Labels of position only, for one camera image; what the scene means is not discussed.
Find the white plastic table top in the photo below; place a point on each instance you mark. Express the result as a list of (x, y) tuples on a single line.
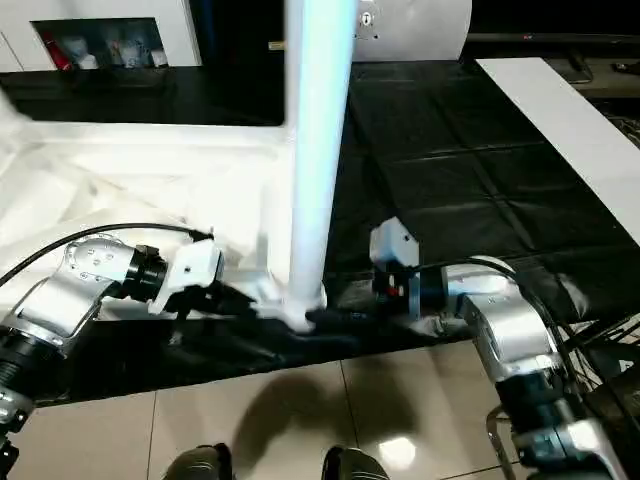
[(125, 150)]

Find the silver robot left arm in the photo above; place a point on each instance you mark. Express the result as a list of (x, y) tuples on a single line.
[(60, 300)]

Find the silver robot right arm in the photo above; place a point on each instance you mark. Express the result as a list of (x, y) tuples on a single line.
[(515, 325)]

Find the dark robot right foot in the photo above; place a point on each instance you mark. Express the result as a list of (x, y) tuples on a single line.
[(356, 464)]

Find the black stand leg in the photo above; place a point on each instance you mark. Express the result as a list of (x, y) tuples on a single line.
[(610, 327)]

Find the white flat board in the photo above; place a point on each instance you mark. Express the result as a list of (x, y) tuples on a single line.
[(550, 110)]

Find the small white cup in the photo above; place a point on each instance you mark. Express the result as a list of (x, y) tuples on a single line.
[(89, 61), (159, 59)]

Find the black furniture with gold label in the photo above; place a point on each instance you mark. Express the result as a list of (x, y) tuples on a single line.
[(240, 50)]

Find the grey padded backrest cushion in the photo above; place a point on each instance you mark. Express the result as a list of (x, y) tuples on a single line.
[(425, 30)]

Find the white glass-door cabinet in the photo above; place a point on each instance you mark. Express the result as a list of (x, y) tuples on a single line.
[(175, 30)]

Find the red figurine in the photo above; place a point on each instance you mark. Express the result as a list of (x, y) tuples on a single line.
[(55, 50)]

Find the black rod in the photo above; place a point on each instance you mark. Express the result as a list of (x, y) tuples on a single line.
[(575, 37)]

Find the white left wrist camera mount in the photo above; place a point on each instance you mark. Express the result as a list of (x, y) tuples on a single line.
[(195, 265)]

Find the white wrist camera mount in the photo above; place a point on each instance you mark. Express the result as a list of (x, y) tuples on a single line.
[(392, 240), (195, 265)]

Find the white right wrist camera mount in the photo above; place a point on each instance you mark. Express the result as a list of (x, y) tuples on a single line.
[(392, 240)]

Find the chrome tube frame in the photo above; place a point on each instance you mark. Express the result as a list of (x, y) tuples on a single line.
[(495, 430)]

